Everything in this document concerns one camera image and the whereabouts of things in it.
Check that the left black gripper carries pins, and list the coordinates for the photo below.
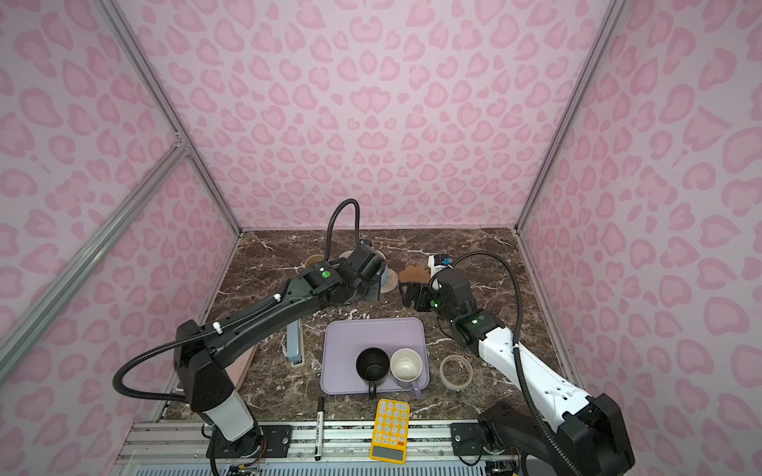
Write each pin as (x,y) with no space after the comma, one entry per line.
(375,294)

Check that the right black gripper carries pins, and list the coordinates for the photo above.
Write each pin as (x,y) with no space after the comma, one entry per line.
(424,290)

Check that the multicolour woven round coaster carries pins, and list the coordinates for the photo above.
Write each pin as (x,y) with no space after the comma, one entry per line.
(394,280)

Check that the cork paw-shaped coaster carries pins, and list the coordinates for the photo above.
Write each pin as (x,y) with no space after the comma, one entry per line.
(414,274)

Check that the beige ceramic mug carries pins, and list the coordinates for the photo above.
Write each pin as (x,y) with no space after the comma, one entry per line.
(314,260)

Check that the white mug lavender handle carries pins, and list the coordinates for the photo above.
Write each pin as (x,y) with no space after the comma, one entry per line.
(406,367)

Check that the black mug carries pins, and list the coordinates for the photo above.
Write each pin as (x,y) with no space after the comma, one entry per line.
(372,366)

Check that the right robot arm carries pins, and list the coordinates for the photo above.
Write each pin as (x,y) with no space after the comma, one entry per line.
(567,428)

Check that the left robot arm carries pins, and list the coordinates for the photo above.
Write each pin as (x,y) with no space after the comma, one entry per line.
(207,351)

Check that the lavender plastic tray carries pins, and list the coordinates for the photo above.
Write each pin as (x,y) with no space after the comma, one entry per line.
(345,340)

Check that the clear tape roll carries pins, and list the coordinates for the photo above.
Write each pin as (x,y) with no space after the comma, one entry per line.
(456,372)

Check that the black marker pen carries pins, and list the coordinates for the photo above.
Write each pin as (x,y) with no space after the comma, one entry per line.
(320,430)

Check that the yellow calculator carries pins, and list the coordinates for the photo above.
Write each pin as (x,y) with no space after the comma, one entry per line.
(390,432)

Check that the pink flat pad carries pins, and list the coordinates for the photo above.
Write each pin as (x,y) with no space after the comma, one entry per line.
(237,371)

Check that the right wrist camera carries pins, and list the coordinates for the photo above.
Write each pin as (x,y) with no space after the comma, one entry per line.
(438,262)

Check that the aluminium diagonal frame bar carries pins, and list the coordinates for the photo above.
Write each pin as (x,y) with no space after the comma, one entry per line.
(36,321)

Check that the aluminium frame corner post left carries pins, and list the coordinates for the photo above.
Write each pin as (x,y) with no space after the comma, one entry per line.
(126,38)

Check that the aluminium frame corner post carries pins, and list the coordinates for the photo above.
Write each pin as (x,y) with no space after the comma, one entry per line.
(126,38)
(616,13)

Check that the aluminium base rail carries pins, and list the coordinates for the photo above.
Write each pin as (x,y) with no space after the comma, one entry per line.
(436,447)

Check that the aluminium frame corner post right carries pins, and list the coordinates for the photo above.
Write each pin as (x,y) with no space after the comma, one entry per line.
(616,13)

